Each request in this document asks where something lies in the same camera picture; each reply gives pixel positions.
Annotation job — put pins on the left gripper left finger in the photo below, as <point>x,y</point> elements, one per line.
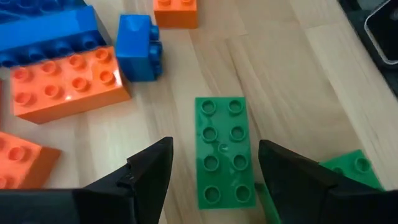
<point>140,186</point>

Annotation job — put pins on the blue 2x2 toy brick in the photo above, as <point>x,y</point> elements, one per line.
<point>133,53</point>

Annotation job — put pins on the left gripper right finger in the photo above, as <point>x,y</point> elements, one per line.
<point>298,193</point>

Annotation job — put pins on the green 2x4 toy brick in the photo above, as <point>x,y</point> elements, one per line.
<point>357,168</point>
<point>224,174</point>

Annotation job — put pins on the orange 2x4 toy brick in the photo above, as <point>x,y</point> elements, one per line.
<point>18,158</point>
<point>175,15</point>
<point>62,90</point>

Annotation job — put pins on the blue 2x4 toy brick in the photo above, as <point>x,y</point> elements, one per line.
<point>25,6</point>
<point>46,31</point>

